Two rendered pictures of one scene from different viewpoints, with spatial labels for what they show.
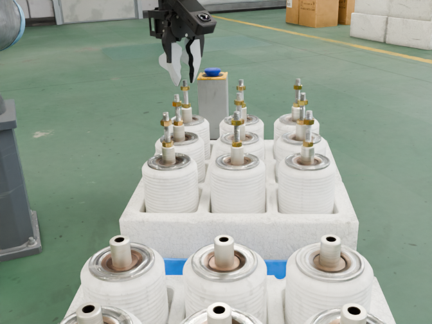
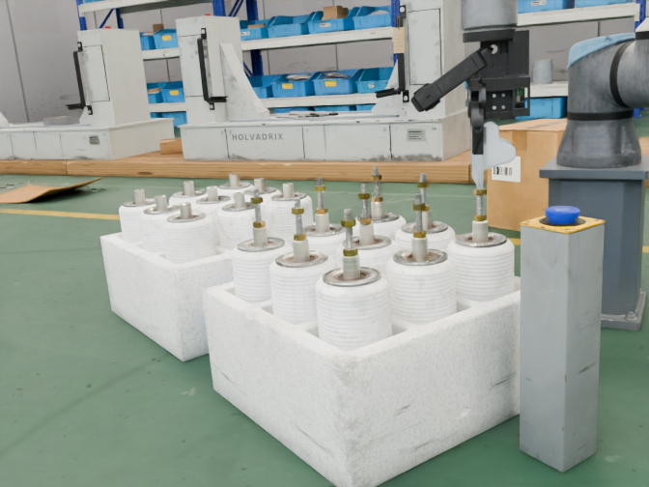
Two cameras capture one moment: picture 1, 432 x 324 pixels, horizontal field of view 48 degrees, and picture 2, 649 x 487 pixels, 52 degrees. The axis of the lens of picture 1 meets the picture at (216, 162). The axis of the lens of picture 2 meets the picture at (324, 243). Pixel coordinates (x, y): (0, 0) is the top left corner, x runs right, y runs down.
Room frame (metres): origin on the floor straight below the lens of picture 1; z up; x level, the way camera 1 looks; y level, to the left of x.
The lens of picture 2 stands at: (1.60, -0.72, 0.52)
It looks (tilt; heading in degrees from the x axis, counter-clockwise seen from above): 15 degrees down; 141
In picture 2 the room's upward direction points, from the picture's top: 4 degrees counter-clockwise
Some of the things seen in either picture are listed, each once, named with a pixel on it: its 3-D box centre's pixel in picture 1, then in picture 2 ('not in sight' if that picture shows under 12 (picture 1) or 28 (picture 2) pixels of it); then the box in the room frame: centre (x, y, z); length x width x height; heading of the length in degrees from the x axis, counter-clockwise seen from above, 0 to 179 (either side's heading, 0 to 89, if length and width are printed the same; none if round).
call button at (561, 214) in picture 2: (212, 72); (562, 216); (1.17, 0.00, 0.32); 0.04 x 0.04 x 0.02
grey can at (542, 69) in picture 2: not in sight; (543, 71); (-1.46, 4.09, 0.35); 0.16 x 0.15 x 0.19; 22
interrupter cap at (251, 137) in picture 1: (239, 138); (367, 243); (0.88, -0.05, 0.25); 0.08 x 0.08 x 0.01
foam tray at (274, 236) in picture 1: (240, 212); (372, 341); (0.88, -0.05, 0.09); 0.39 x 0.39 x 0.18; 85
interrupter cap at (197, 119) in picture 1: (187, 120); (480, 240); (1.01, 0.06, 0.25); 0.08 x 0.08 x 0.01
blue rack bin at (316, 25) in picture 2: not in sight; (337, 20); (-3.16, 3.47, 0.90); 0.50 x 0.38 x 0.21; 112
